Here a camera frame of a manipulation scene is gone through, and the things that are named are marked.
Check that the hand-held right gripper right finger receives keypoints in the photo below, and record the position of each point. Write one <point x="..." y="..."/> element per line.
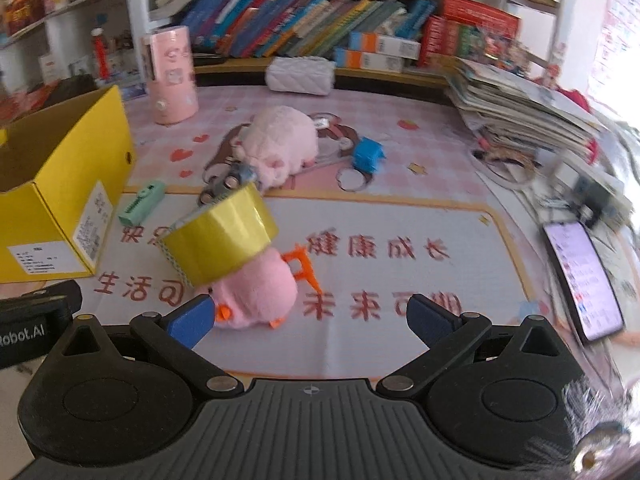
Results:
<point x="427" y="320"/>

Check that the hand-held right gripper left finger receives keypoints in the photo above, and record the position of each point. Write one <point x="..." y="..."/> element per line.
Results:
<point x="192" y="321"/>

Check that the pink plush toy orange feet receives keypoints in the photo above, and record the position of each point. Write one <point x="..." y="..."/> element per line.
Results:
<point x="260" y="295"/>

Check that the yellow tape roll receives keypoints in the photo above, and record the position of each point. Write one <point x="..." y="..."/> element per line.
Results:
<point x="220" y="235"/>

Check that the green plastic clip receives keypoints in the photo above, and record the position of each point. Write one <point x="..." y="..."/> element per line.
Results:
<point x="142" y="202"/>

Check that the yellow cardboard box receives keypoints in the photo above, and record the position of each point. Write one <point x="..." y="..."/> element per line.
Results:
<point x="65" y="170"/>

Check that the blue wrapper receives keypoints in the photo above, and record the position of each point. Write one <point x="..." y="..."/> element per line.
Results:
<point x="367" y="155"/>

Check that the pink printed desk mat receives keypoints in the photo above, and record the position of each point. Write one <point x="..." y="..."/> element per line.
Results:
<point x="400" y="220"/>

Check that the dark metal item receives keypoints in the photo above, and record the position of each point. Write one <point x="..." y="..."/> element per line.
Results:
<point x="225" y="185"/>

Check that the smartphone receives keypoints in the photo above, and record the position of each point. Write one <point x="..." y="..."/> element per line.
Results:
<point x="582" y="280"/>

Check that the pale pink plush hamster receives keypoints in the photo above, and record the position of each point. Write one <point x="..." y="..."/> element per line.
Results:
<point x="282" y="140"/>

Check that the black power adapter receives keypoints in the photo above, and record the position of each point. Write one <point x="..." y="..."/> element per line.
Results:
<point x="600" y="200"/>

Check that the stack of magazines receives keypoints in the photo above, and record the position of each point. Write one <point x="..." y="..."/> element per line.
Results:
<point x="520" y="105"/>

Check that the pink humidifier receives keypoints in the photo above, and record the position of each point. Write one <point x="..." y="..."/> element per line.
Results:
<point x="172" y="80"/>

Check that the orange and white box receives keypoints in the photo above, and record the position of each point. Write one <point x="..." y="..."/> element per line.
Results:
<point x="385" y="44"/>
<point x="367" y="60"/>

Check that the white quilted bag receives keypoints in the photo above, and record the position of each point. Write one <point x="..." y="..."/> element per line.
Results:
<point x="300" y="76"/>

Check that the red stick toy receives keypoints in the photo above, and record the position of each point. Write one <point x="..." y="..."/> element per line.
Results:
<point x="100" y="52"/>

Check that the red boxes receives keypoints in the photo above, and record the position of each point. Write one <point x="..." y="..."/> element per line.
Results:
<point x="470" y="30"/>

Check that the row of colourful books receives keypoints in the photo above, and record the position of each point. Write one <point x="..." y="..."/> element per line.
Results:
<point x="290" y="20"/>

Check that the red snack package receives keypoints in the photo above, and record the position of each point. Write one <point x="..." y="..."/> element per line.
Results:
<point x="22" y="0"/>

